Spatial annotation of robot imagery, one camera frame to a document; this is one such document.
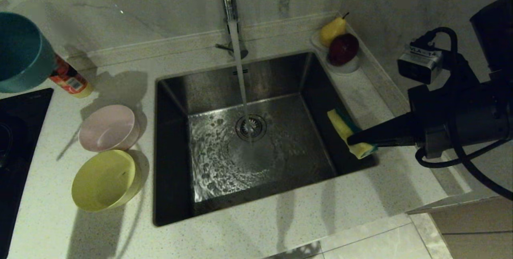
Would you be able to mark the beige wooden cabinet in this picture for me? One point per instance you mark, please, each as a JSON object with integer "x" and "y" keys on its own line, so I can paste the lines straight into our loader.
{"x": 477, "y": 227}

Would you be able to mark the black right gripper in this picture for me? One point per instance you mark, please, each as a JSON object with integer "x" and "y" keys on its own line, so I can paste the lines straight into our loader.
{"x": 469, "y": 118}

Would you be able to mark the pink plastic bowl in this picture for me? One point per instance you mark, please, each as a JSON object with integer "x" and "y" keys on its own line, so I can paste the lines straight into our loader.
{"x": 108, "y": 128}

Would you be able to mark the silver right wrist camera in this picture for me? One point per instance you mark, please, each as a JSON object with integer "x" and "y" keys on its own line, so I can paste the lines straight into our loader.
{"x": 419, "y": 66}

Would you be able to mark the stainless steel sink basin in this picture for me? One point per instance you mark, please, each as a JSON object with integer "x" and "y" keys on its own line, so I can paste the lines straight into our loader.
{"x": 280, "y": 162}

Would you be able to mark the green and yellow sponge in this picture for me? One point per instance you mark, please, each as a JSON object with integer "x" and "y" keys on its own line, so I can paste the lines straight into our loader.
{"x": 340, "y": 124}

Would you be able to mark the blue plastic bowl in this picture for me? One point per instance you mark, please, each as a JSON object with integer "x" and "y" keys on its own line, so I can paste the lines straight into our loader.
{"x": 20, "y": 54}

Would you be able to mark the dark red apple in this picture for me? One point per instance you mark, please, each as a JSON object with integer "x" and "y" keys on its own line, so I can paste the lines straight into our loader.
{"x": 343, "y": 49}

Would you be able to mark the orange label dish soap bottle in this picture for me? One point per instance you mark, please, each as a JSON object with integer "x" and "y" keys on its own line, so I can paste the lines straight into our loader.
{"x": 72, "y": 82}

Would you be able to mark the yellow plastic bowl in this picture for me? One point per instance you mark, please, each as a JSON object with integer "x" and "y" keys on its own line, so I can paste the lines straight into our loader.
{"x": 104, "y": 181}

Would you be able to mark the round metal drain strainer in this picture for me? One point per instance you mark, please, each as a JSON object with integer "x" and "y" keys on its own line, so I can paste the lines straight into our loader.
{"x": 251, "y": 127}

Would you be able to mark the black induction cooktop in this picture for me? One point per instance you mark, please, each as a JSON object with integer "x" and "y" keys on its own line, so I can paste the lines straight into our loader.
{"x": 16, "y": 138}

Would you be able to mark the yellow pear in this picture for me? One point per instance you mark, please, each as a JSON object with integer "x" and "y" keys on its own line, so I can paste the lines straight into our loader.
{"x": 332, "y": 30}

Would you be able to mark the small white dish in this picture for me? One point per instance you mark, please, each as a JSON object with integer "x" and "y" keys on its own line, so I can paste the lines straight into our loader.
{"x": 348, "y": 69}

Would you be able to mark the running water stream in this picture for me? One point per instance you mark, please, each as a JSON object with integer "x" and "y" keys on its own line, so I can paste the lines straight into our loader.
{"x": 239, "y": 70}

